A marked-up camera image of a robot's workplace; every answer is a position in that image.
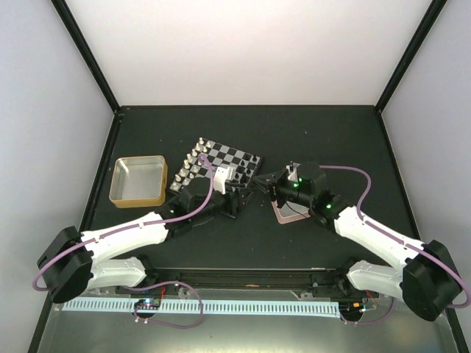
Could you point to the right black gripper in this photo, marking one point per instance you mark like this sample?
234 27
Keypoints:
279 176

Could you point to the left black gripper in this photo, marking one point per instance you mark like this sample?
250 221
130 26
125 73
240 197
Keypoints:
235 196

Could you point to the pink metal tin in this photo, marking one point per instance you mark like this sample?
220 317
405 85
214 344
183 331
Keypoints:
290 212

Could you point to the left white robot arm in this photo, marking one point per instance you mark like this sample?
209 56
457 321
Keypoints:
75 262

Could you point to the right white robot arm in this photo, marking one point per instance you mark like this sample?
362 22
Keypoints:
421 275

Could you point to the small green circuit board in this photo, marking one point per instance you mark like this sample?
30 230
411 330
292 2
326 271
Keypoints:
147 304

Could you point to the black and silver chessboard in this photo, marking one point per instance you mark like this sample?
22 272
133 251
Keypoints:
220 154

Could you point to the gold metal tin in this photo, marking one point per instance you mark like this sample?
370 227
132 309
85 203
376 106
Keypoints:
139 182

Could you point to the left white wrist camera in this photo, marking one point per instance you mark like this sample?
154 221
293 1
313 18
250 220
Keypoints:
224 173

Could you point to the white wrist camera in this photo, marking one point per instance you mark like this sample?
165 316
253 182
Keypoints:
292 171
224 173

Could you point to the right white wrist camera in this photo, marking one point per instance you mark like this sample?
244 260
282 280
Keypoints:
292 171

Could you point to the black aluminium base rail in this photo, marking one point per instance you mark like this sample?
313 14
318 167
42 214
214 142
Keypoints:
319 282

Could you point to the light blue cable duct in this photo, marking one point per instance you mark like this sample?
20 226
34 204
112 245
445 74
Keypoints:
206 307

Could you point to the left black frame post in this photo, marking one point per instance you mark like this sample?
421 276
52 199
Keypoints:
66 16

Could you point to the black frame post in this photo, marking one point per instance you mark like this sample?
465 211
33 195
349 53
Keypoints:
418 38
66 16

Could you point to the right black frame post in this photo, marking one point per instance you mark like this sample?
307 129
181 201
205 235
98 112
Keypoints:
418 38

